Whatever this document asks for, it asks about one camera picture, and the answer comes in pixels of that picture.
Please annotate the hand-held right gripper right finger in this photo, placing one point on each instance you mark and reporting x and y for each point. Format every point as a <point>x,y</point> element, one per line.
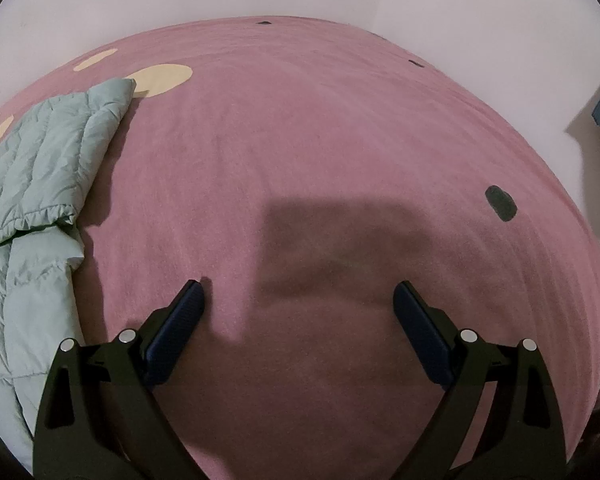
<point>416,320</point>

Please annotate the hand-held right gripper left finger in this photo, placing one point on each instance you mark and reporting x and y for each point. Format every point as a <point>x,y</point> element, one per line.
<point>182,317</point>

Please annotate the light green puffer jacket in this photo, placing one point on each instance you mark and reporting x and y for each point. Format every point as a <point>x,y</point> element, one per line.
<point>40,160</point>

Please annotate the pink dotted bed sheet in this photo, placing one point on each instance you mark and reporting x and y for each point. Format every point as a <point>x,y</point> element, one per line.
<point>305,135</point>

